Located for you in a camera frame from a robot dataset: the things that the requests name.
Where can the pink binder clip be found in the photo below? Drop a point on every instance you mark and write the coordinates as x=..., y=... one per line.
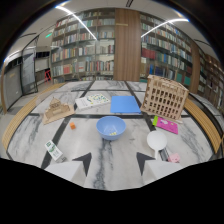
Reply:
x=174, y=157

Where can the curved wooden bench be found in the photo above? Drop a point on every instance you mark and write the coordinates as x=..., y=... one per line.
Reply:
x=23, y=115
x=201, y=121

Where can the magenta booklet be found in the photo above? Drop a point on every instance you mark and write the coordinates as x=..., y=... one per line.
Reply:
x=166, y=125

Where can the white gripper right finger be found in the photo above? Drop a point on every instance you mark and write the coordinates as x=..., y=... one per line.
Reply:
x=158, y=168

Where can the blue plastic bowl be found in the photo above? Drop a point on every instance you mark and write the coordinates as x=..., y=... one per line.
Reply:
x=110, y=127

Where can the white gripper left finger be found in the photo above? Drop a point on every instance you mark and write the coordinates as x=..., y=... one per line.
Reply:
x=68, y=169

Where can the blue flat board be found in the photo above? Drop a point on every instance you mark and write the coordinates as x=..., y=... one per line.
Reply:
x=124, y=104

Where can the small orange cube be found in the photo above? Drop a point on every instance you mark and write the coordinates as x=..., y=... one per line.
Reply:
x=72, y=125

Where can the wooden castle model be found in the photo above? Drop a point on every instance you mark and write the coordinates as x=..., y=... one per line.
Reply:
x=57, y=110

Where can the wooden wall panel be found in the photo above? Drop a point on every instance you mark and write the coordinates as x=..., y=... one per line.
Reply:
x=127, y=45

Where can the glass door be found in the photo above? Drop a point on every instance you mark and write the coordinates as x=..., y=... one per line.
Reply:
x=29, y=71

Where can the white book with dots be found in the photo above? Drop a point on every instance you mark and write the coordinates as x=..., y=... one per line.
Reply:
x=91, y=101

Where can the wide wooden bookshelf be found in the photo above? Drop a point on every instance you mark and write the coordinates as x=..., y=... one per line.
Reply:
x=166, y=50

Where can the green white milk carton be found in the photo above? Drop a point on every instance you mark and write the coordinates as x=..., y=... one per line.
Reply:
x=53, y=150

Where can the wooden lattice building model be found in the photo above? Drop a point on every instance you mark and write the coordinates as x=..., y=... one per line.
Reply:
x=164, y=97

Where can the tall wooden bookshelf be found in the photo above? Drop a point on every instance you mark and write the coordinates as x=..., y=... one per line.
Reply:
x=83, y=46

